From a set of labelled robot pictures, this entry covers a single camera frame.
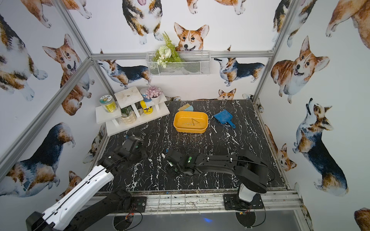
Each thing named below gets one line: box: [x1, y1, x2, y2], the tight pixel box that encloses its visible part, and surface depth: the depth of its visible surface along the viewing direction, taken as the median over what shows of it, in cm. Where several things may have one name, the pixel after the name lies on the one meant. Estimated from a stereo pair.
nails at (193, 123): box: [182, 118, 200, 126], surface depth 110 cm
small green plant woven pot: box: [120, 104, 137, 125], surface depth 106 cm
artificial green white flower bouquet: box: [152, 30, 184, 69], surface depth 82 cm
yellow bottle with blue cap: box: [140, 93, 154, 115], surface depth 106 cm
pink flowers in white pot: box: [145, 85, 164, 104], surface depth 95 cm
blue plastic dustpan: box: [213, 109, 236, 129], surface depth 114 cm
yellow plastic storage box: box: [173, 111, 209, 134], surface depth 109 cm
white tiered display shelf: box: [95, 86, 171, 137], surface depth 105 cm
